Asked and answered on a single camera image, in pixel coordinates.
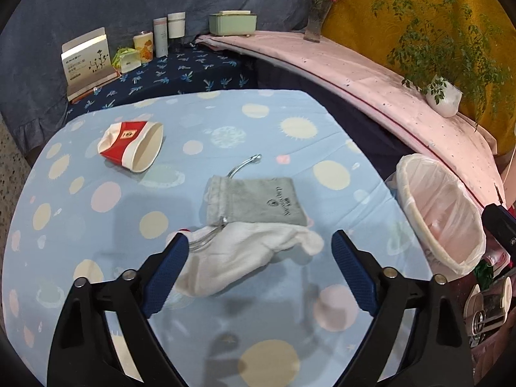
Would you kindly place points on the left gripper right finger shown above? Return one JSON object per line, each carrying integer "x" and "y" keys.
{"x": 437, "y": 352}

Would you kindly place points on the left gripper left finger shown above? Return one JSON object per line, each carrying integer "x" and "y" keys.
{"x": 83, "y": 352}

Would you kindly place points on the white sock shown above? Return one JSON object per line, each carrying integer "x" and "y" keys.
{"x": 236, "y": 251}

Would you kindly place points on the grey drawstring pouch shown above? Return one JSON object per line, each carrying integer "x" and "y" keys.
{"x": 262, "y": 200}

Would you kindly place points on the red white paper cup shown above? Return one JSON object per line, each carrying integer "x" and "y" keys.
{"x": 132, "y": 145}

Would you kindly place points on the white lined trash bin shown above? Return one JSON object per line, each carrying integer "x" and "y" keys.
{"x": 442, "y": 215}

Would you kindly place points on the pink shelf cloth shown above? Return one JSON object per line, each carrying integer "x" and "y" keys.
{"x": 457, "y": 142}

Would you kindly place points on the green plant white pot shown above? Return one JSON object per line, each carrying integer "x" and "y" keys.
{"x": 438, "y": 53}

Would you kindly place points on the yellow hanging cloth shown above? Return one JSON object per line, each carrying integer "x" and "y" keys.
{"x": 352, "y": 23}

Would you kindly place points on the white open cardboard box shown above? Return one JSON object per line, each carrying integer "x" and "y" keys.
{"x": 87, "y": 64}

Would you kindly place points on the green white small packet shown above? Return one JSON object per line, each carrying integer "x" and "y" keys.
{"x": 126, "y": 59}

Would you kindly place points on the navy floral cloth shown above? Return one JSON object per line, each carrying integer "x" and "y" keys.
{"x": 195, "y": 69}

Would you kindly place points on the tall white bottle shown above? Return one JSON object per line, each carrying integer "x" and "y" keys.
{"x": 160, "y": 37}

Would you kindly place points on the mint green tissue box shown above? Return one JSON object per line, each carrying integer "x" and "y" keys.
{"x": 232, "y": 23}

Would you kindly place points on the white round jar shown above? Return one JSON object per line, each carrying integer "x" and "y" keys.
{"x": 176, "y": 25}

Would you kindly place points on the grey blue hanging blanket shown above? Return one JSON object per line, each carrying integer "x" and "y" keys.
{"x": 33, "y": 84}

